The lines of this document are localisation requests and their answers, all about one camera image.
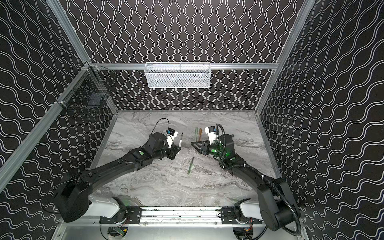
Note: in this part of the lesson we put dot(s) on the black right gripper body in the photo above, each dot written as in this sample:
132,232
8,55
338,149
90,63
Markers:
204,147

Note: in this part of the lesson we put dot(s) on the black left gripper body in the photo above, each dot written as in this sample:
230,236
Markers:
173,151

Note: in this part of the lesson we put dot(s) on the light green pen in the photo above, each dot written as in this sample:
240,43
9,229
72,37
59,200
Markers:
196,134

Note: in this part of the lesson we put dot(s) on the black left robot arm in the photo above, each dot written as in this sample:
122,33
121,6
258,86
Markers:
71,195

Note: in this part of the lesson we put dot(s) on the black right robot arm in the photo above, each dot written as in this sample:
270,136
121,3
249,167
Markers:
277,207

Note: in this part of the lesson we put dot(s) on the green uncapped pen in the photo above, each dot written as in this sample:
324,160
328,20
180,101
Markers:
191,166

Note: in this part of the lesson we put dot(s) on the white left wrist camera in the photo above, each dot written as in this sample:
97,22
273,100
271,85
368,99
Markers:
171,134

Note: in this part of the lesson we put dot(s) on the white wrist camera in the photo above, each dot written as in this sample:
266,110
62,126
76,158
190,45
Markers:
171,134
213,134

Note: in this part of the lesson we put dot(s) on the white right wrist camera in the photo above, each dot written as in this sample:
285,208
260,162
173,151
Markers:
213,134

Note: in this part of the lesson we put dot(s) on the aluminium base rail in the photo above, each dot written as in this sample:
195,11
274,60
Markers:
182,216

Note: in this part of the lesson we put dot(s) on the white wire mesh basket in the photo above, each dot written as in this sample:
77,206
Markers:
176,75

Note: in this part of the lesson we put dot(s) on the black wire mesh basket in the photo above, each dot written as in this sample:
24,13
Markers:
90,98

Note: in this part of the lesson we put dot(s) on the aluminium right corner post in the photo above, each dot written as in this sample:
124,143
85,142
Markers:
288,46

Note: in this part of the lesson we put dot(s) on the aluminium frame corner post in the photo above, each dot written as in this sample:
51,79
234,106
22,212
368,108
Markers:
69,30

